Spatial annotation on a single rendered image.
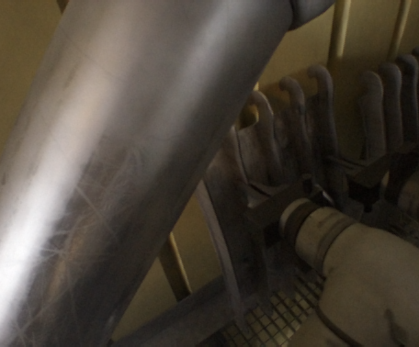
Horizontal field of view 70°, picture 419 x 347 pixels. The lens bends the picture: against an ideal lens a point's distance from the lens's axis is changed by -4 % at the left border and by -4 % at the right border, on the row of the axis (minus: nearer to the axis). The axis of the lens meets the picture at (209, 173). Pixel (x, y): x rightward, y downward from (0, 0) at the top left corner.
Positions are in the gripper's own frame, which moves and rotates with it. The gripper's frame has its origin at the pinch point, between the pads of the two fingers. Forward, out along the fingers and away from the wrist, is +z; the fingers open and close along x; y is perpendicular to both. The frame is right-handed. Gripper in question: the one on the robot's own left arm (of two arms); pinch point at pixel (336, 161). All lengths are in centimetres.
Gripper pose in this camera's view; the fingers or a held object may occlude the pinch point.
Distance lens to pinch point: 76.3
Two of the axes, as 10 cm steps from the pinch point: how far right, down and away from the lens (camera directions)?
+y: 2.3, 8.3, 5.2
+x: 8.3, -4.4, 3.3
